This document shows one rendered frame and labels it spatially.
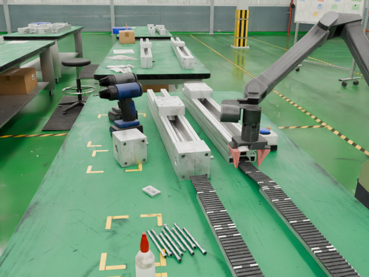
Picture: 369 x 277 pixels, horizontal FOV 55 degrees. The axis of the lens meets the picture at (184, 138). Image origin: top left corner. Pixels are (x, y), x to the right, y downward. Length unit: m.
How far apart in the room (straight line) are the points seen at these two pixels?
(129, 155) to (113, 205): 0.26
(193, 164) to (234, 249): 0.38
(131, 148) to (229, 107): 0.35
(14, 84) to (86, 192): 3.82
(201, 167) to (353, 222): 0.44
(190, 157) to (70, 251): 0.45
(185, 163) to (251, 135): 0.23
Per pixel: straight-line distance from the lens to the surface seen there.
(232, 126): 1.39
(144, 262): 0.71
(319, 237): 0.88
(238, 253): 0.78
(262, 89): 1.15
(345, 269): 0.80
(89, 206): 1.02
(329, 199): 1.11
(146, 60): 3.04
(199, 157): 1.10
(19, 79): 4.81
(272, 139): 1.36
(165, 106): 1.45
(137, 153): 1.21
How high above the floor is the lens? 1.30
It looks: 21 degrees down
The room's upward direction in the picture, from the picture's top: straight up
